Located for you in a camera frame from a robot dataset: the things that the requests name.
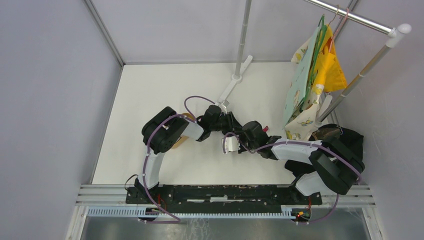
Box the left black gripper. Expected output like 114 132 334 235
210 112 244 136

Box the wooden tray with cards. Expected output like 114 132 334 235
171 112 200 149

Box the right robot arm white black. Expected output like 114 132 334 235
235 121 365 204

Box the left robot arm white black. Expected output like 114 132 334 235
137 104 242 204

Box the green patterned hanging garment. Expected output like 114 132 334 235
283 15 328 141

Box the camouflage cloth piece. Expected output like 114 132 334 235
311 126 343 141

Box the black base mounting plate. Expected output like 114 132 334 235
125 184 323 214

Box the yellow hanging garment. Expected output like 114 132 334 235
311 26 347 95

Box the black cloth pile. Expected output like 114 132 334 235
284 123 364 177

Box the metal clothes rack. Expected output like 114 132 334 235
217 0 412 128

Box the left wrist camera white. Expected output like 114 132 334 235
216 100 229 114

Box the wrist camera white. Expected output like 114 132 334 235
216 100 229 114
222 136 240 154

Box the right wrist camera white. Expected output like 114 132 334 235
222 136 240 154

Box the white cable duct strip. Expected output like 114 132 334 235
86 206 294 220

